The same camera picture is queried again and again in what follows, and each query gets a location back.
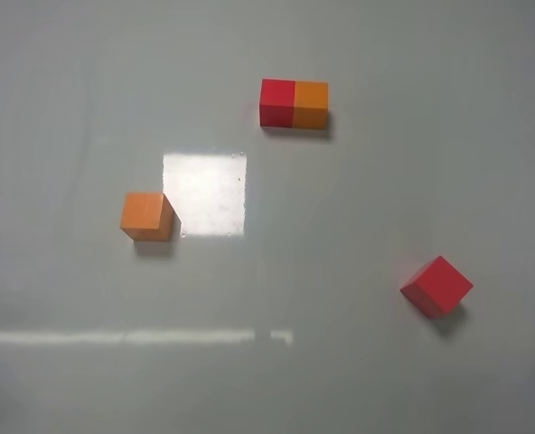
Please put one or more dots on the orange template cube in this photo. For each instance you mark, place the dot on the orange template cube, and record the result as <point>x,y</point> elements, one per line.
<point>311,105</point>

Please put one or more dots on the red template cube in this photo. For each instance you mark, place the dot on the red template cube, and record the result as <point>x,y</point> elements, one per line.
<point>276,103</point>

